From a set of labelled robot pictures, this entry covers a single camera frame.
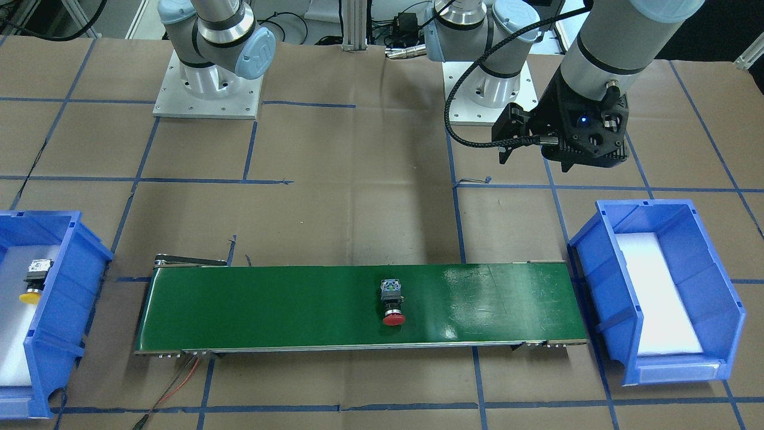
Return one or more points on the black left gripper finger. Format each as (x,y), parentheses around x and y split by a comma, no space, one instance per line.
(544,140)
(511,127)

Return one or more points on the aluminium frame post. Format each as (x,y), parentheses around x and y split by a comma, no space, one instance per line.
(355,25)

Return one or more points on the black power adapter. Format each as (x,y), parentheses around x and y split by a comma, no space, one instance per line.
(405,24)

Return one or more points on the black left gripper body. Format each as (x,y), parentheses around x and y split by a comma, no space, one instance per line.
(547,117)

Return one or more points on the white foam pad bin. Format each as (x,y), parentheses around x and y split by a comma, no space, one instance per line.
(16,316)
(666,327)

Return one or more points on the yellow mushroom push button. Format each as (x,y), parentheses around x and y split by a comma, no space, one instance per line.
(35,280)

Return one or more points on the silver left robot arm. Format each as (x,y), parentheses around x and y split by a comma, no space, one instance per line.
(616,42)

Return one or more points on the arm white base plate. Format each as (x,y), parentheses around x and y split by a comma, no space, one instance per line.
(206,93)
(482,97)

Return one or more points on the red mushroom push button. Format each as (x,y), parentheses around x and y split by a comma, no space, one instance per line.
(392,298)

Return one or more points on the green conveyor belt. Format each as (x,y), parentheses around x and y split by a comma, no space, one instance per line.
(239,309)

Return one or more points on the blue storage bin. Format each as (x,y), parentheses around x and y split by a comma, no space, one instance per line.
(55,339)
(713,305)

